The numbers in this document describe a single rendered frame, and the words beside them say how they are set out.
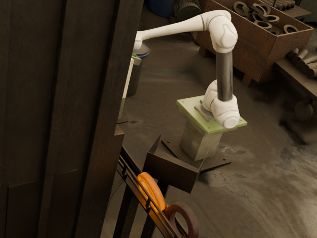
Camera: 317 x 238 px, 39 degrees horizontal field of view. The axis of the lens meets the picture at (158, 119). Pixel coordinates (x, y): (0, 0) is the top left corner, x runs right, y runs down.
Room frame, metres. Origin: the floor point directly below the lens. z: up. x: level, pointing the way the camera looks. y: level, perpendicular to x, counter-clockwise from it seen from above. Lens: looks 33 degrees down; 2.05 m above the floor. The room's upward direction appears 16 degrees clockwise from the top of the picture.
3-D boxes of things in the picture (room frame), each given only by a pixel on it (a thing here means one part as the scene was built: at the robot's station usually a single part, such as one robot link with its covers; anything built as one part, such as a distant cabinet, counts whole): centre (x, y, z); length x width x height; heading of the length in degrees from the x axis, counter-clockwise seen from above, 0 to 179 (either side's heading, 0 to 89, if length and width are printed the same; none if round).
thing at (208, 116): (2.87, -0.34, 0.41); 0.22 x 0.18 x 0.06; 40
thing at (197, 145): (2.86, -0.35, 0.16); 0.40 x 0.40 x 0.31; 43
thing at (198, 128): (2.86, -0.35, 0.33); 0.32 x 0.32 x 0.04; 43
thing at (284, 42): (4.72, -0.73, 0.33); 0.93 x 0.73 x 0.66; 51
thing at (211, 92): (2.84, -0.36, 0.54); 0.18 x 0.16 x 0.22; 22
